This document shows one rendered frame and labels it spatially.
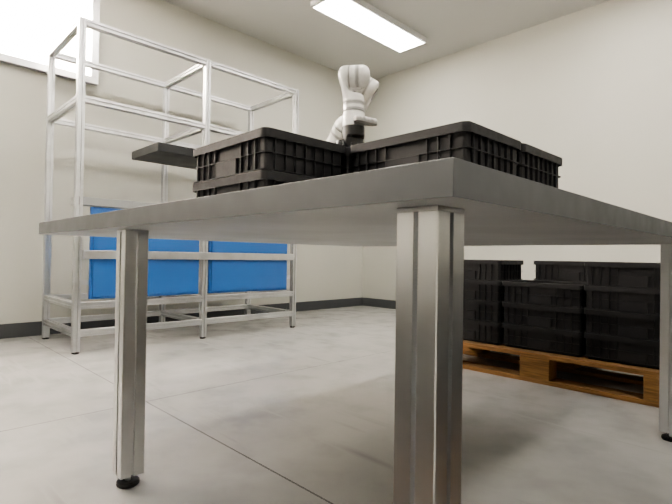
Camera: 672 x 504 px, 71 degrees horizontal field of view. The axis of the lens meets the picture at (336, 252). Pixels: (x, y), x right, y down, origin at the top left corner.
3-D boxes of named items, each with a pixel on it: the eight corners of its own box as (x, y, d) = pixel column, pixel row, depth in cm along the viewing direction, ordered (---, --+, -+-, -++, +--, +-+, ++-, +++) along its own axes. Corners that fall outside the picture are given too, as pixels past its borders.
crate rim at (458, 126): (347, 154, 141) (347, 146, 141) (409, 168, 162) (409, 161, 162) (467, 129, 112) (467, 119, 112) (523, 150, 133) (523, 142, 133)
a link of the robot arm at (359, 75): (369, 62, 150) (372, 68, 164) (342, 63, 152) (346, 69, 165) (369, 85, 152) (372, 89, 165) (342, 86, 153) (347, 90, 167)
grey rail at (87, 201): (70, 205, 284) (70, 197, 284) (289, 222, 404) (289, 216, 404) (75, 204, 277) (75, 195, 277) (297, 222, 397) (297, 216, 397)
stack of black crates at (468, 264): (434, 336, 276) (435, 259, 276) (461, 330, 297) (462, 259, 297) (499, 345, 247) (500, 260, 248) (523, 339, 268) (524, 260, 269)
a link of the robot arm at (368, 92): (383, 80, 186) (355, 133, 202) (363, 68, 186) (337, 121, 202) (377, 87, 179) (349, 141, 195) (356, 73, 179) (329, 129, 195)
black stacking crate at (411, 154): (348, 186, 141) (348, 148, 141) (408, 196, 161) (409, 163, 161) (466, 170, 112) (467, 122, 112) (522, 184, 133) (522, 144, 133)
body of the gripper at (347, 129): (355, 130, 161) (355, 157, 161) (336, 125, 156) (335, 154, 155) (370, 125, 155) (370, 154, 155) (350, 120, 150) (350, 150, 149)
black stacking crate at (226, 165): (191, 187, 149) (191, 151, 149) (268, 197, 169) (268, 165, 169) (264, 173, 120) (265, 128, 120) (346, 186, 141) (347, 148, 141)
